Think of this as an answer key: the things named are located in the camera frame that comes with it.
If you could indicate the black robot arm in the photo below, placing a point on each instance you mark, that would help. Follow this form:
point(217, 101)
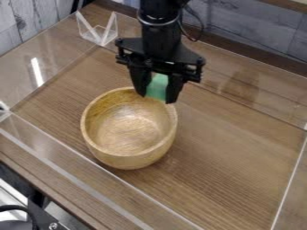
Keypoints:
point(160, 11)

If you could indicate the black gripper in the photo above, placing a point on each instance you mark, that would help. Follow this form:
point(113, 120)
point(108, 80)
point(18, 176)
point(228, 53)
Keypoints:
point(158, 52)

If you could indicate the clear acrylic corner bracket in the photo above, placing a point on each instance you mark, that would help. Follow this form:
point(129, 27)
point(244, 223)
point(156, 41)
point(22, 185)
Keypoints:
point(97, 34)

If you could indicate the wooden bowl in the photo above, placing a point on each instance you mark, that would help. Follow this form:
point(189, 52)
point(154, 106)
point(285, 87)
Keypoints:
point(128, 129)

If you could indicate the green rectangular block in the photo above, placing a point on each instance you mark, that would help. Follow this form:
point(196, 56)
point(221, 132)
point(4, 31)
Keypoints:
point(156, 87)

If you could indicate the black metal table bracket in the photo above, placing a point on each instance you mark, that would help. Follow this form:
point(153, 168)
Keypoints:
point(37, 203)

